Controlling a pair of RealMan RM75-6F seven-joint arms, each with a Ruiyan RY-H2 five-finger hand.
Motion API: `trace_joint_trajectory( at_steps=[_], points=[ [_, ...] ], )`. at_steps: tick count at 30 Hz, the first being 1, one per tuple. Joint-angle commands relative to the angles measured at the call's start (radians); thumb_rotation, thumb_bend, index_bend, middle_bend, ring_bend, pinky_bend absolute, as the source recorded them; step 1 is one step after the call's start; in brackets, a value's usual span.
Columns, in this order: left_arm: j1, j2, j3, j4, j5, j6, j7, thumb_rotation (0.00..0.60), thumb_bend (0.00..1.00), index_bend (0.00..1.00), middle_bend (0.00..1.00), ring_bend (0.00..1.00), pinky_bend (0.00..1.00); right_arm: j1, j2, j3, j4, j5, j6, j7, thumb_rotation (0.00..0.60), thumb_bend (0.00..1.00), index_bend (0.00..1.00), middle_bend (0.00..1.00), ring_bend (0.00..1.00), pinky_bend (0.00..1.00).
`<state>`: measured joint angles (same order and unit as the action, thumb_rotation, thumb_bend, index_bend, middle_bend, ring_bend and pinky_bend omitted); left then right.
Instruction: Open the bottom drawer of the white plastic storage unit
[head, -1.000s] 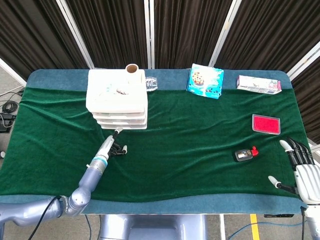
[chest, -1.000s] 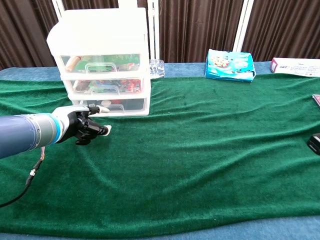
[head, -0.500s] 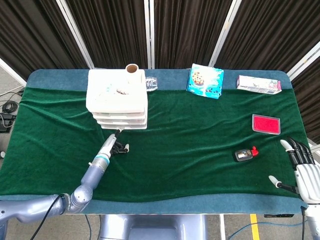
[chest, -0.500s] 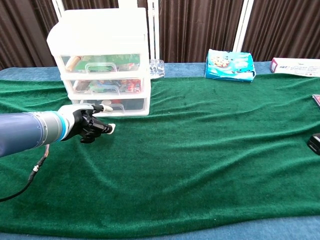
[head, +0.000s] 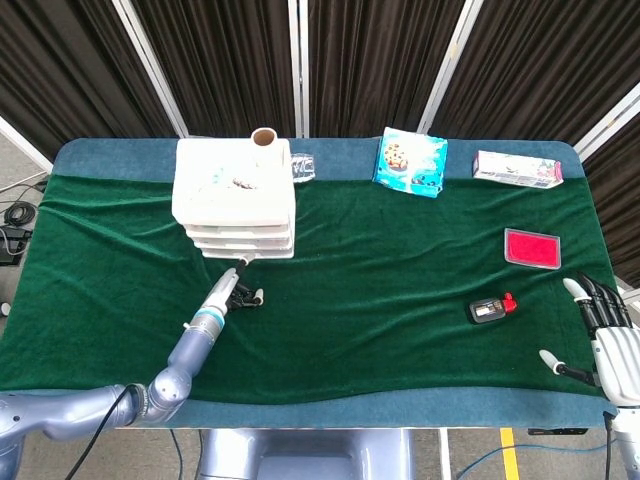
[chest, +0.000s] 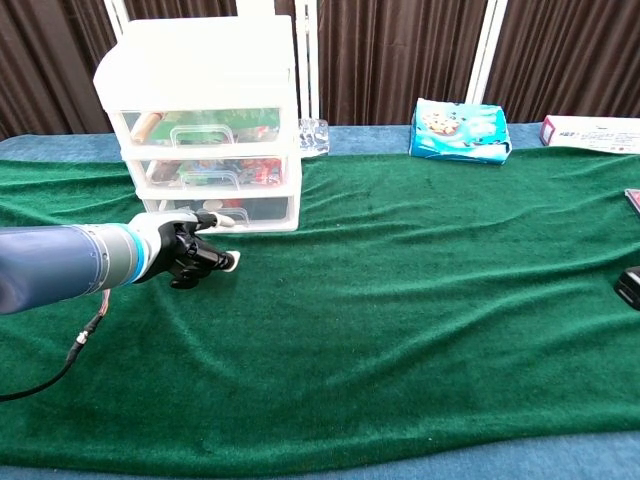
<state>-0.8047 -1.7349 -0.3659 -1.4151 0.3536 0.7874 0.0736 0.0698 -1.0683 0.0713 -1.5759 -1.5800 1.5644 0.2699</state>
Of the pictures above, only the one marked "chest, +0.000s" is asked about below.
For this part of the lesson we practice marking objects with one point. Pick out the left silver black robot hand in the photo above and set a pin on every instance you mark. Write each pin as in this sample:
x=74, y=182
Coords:
x=175, y=240

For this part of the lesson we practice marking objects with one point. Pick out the clear drawer with stationery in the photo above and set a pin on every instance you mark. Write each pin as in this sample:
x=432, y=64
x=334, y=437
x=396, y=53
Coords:
x=270, y=212

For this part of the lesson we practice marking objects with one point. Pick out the left blue silver robot arm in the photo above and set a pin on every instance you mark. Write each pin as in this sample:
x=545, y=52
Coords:
x=60, y=265

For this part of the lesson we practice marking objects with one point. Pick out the clear drawer with snack packs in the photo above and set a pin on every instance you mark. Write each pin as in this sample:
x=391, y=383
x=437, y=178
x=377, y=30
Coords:
x=165, y=172

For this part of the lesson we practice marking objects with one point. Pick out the clear drawer with green pack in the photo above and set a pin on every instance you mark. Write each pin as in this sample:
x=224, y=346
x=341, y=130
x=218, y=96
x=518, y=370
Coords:
x=125, y=125

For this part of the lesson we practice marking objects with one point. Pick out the white plastic drawer unit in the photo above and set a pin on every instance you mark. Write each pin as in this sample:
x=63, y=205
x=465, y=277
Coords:
x=200, y=65

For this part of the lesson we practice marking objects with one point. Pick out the green velvet tablecloth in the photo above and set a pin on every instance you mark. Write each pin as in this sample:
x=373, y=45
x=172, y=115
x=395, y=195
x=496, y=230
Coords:
x=375, y=300

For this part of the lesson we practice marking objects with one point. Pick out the red snack pack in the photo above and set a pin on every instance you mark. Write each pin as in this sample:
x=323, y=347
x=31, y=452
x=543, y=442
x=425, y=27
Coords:
x=260, y=172

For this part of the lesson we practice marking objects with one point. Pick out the wooden roller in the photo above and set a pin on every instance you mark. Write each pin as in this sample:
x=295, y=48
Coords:
x=145, y=127

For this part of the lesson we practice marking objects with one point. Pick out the green package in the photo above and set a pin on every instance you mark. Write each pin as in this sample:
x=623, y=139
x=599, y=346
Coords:
x=250, y=120

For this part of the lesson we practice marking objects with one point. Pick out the crumpled clear plastic bottle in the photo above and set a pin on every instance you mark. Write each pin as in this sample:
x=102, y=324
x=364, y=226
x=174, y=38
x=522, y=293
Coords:
x=314, y=139

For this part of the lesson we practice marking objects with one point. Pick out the blue cookie package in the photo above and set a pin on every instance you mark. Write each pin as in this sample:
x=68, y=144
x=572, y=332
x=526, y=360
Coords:
x=460, y=132

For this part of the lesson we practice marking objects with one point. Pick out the white pink carton box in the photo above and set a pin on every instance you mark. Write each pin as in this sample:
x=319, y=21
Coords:
x=590, y=135

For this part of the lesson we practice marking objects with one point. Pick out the black ink bottle red cap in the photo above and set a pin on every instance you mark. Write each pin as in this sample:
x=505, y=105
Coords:
x=630, y=287

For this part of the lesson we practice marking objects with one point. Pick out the red ink pad case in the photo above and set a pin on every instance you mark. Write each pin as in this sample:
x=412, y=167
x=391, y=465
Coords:
x=634, y=201

